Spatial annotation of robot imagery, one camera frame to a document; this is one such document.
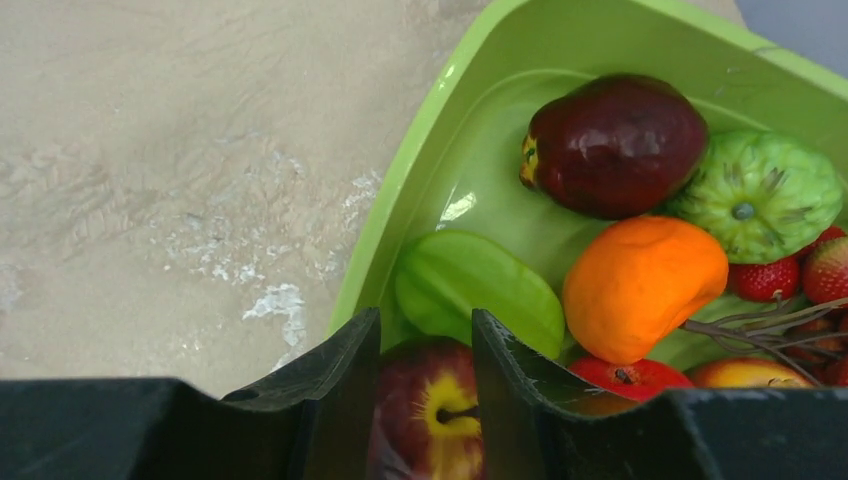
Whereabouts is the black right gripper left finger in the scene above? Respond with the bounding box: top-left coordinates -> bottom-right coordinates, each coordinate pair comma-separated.
1,308 -> 381,479

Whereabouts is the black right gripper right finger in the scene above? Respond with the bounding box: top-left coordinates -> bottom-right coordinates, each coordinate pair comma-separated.
472,309 -> 847,479

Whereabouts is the red yellow apple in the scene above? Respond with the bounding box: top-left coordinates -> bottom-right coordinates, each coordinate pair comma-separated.
366,336 -> 487,480

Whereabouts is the orange fake fruit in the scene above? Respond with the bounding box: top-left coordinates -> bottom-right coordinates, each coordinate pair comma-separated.
562,216 -> 729,365

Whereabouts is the green starfruit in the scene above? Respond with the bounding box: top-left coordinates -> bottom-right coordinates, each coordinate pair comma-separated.
394,229 -> 565,360

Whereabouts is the green plastic bowl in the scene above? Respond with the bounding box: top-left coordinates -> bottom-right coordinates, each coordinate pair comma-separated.
330,1 -> 847,347

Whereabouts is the dark red apple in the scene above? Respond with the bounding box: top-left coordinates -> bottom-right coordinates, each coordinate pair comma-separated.
519,73 -> 708,220

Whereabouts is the green custard apple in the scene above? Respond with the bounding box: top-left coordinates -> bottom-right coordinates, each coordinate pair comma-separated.
665,129 -> 844,264

